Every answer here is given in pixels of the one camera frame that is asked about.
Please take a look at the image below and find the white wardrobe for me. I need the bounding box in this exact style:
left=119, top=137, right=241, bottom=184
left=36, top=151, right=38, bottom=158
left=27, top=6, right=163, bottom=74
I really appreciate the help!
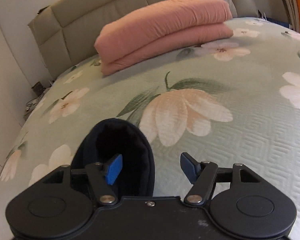
left=0, top=0, right=56, bottom=168

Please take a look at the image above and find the floral green bedspread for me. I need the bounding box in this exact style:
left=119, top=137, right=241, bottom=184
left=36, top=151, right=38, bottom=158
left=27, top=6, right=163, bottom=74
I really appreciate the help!
left=0, top=17, right=300, bottom=240

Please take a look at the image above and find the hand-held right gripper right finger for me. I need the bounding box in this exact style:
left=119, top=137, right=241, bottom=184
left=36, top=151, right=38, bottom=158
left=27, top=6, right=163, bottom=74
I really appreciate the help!
left=180, top=152, right=263, bottom=207

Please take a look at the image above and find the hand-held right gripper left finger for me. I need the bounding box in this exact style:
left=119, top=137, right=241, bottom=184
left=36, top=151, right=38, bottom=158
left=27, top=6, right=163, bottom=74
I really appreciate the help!
left=42, top=154, right=123, bottom=206

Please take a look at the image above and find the beige padded headboard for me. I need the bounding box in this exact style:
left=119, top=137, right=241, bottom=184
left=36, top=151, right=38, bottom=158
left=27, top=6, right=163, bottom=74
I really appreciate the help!
left=27, top=0, right=263, bottom=81

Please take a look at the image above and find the folded pink blanket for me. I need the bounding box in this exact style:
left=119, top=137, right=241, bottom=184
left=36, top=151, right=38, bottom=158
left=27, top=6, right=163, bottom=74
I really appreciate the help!
left=94, top=0, right=234, bottom=76

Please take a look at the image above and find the dark box on nightstand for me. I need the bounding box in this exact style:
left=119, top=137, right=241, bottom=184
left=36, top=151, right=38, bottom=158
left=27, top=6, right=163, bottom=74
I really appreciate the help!
left=31, top=81, right=44, bottom=96

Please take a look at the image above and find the navy blue garment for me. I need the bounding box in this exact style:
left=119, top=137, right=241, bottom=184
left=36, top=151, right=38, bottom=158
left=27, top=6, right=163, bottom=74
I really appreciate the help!
left=72, top=118, right=156, bottom=198

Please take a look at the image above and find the cluttered nightstand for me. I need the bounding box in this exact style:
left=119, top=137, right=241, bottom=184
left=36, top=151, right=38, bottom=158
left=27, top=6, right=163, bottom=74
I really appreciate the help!
left=23, top=79, right=56, bottom=121

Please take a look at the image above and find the beige curtain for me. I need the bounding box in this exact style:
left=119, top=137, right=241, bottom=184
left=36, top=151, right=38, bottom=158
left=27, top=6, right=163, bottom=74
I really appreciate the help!
left=277, top=0, right=299, bottom=32

